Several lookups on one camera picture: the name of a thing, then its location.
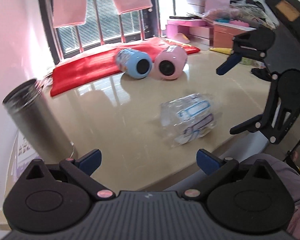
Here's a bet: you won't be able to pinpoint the red cloth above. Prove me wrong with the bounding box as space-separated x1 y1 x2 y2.
50 37 200 97

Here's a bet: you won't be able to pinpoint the sticker sheets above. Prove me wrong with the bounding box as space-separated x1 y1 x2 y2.
11 131 40 183

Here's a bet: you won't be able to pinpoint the pink mug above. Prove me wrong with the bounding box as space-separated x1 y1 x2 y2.
150 45 187 80

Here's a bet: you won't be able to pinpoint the blue mug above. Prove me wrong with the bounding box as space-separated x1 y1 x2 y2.
115 48 153 79

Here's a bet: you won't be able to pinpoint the steel thermos flask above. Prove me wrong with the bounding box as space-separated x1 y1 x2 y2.
2 79 78 164

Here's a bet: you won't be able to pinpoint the metal towel rack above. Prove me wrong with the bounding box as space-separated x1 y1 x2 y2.
43 0 163 53

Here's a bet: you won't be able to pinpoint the left pink hanging towel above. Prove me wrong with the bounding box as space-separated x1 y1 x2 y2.
53 0 87 28

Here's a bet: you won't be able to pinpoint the yellow cone toy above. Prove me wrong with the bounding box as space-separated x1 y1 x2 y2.
209 48 232 55

